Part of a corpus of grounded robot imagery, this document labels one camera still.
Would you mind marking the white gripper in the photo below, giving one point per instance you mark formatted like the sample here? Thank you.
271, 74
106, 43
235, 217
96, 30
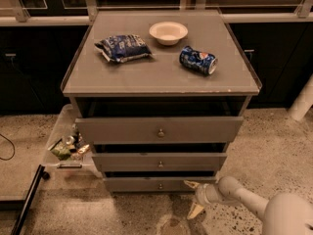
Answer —
202, 195

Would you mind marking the grey bottom drawer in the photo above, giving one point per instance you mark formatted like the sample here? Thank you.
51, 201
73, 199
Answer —
153, 184

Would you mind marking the grey drawer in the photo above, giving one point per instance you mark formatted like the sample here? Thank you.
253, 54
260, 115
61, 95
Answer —
153, 184
158, 161
159, 130

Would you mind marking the grey middle drawer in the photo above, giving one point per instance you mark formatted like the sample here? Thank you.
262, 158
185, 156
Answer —
158, 161

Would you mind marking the grey drawer cabinet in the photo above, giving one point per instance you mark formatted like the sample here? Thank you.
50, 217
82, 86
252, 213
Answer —
159, 86

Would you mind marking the grey top drawer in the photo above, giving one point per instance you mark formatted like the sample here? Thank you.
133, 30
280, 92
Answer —
159, 130

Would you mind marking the blue pepsi can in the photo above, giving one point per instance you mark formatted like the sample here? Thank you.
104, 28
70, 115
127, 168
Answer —
201, 62

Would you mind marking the clear plastic storage bin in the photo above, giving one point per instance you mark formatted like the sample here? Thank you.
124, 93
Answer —
66, 130

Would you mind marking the green snack packet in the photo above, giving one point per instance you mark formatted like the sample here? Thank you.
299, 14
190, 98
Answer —
60, 150

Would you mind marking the white bowl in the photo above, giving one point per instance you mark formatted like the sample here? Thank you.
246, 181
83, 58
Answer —
168, 33

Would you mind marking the blue chip bag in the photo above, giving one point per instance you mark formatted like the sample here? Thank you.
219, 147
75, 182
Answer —
123, 48

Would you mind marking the white cylindrical post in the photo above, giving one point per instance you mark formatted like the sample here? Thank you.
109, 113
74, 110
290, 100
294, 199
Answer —
303, 102

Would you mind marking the black floor rail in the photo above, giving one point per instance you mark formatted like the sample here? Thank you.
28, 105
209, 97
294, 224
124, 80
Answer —
26, 203

